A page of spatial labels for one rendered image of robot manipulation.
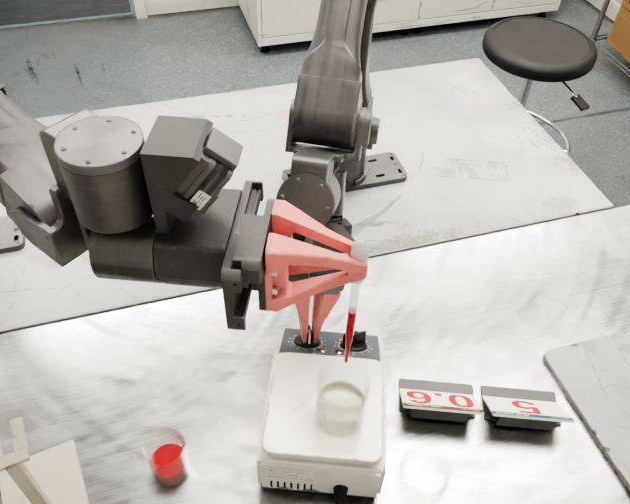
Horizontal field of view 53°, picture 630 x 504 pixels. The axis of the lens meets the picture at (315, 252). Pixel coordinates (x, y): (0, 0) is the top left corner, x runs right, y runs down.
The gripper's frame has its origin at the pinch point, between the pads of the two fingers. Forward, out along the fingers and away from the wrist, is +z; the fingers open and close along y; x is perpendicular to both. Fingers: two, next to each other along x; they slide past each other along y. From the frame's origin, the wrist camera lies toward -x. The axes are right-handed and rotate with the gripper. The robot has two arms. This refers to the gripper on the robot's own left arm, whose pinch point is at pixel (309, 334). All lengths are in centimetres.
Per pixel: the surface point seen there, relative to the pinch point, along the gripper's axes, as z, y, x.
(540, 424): 7.6, 26.2, -8.4
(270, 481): 11.7, -5.0, -11.3
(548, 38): -47, 89, 121
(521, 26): -50, 83, 128
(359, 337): 0.3, 6.0, -0.3
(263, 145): -17.5, -2.9, 42.6
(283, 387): 2.7, -3.7, -7.9
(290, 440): 5.8, -3.4, -13.1
